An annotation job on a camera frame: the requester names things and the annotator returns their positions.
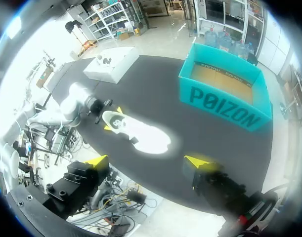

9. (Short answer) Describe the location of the white cable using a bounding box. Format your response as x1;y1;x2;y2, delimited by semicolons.
16;108;80;139

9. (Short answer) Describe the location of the teal box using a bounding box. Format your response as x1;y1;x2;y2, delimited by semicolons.
177;42;273;132

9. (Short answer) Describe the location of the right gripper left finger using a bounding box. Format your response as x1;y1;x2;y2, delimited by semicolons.
42;155;110;221

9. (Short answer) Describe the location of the white shoe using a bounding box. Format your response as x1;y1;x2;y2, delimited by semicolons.
101;110;172;155

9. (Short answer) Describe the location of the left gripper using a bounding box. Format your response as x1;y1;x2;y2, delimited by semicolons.
86;96;125;131

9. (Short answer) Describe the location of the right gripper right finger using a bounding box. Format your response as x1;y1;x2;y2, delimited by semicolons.
182;155;248;217

